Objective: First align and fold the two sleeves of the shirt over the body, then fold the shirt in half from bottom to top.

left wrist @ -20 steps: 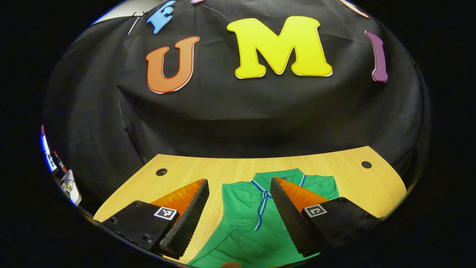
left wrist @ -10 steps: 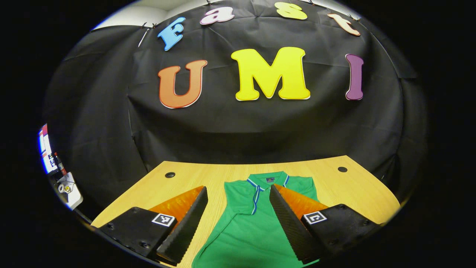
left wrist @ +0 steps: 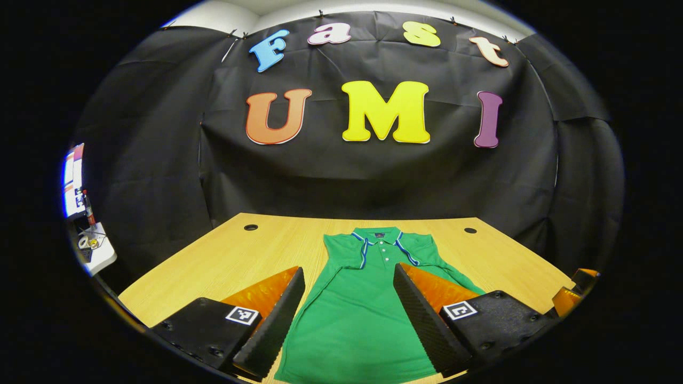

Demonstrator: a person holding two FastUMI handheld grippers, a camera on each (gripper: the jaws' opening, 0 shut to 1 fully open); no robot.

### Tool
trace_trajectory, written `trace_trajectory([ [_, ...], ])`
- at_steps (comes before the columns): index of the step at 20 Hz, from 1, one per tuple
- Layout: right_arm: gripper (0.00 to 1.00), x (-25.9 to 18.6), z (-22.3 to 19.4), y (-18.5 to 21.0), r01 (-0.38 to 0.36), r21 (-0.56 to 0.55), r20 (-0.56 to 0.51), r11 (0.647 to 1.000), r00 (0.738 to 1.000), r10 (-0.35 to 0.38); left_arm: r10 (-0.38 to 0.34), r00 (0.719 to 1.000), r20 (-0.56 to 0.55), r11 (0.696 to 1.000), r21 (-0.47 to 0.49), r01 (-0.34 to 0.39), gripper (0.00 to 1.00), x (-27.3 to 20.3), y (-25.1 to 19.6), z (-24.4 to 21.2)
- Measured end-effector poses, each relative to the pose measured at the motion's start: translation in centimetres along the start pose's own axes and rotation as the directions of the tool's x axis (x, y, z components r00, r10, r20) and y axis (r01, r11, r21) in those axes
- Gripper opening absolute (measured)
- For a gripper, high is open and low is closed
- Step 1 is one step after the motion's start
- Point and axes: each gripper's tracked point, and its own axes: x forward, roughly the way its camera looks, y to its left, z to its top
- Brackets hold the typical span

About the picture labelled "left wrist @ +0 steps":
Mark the red bottle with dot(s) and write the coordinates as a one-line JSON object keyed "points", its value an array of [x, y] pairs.
{"points": [[89, 210]]}

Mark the computer monitor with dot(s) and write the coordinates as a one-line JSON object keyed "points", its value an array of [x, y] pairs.
{"points": [[73, 181]]}

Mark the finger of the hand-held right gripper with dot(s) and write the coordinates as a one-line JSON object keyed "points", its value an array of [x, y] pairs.
{"points": [[566, 301], [587, 277]]}

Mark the white side table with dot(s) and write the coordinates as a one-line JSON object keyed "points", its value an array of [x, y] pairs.
{"points": [[104, 256]]}

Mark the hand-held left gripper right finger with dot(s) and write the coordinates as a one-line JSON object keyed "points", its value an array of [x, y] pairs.
{"points": [[427, 325]]}

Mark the green T-shirt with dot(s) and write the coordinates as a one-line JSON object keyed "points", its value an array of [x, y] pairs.
{"points": [[357, 320]]}

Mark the white tape roll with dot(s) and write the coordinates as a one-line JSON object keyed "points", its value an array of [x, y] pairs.
{"points": [[84, 242]]}

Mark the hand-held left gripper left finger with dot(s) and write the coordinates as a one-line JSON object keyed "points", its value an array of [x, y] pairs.
{"points": [[275, 325]]}

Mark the black backdrop cloth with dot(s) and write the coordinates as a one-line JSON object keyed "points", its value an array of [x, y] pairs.
{"points": [[373, 181]]}

